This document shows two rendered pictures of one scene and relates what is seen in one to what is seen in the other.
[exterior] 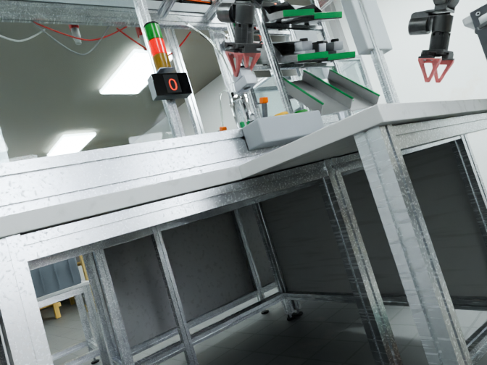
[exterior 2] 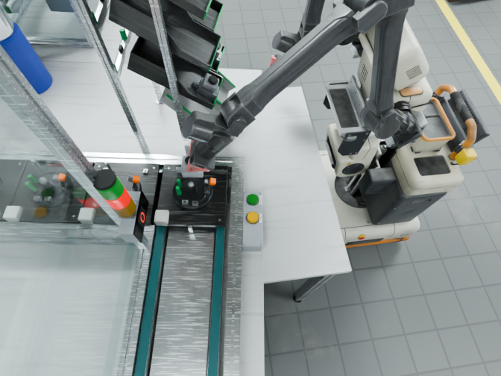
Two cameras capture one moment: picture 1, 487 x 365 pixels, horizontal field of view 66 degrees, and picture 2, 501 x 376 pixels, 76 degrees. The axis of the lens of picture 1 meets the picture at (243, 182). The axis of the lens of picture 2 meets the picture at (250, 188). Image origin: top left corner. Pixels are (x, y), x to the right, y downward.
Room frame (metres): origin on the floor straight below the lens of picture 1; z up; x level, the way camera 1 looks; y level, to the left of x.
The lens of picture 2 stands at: (0.73, 0.24, 2.02)
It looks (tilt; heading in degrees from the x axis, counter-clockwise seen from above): 63 degrees down; 300
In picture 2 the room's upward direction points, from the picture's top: 6 degrees clockwise
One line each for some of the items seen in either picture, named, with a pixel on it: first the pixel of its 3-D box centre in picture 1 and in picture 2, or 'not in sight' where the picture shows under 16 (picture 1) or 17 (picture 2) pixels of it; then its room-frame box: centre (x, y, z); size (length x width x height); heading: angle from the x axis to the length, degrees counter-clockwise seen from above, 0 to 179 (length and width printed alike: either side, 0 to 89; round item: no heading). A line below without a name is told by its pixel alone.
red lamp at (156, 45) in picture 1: (158, 48); (116, 195); (1.14, 0.14, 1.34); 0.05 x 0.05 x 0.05
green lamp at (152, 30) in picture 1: (153, 34); (109, 185); (1.14, 0.14, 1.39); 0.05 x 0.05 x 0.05
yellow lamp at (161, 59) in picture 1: (162, 63); (123, 204); (1.14, 0.14, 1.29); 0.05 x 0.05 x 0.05
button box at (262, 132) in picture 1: (285, 129); (252, 221); (0.93, -0.14, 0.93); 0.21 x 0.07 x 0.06; 125
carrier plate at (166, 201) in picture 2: not in sight; (193, 194); (1.15, -0.09, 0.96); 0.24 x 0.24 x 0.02; 35
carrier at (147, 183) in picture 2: not in sight; (117, 186); (1.36, 0.06, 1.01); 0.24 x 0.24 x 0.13; 35
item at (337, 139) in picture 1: (343, 152); (241, 174); (1.10, -0.31, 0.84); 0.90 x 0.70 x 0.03; 133
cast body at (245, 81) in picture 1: (242, 79); (188, 165); (1.15, -0.09, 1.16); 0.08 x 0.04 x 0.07; 35
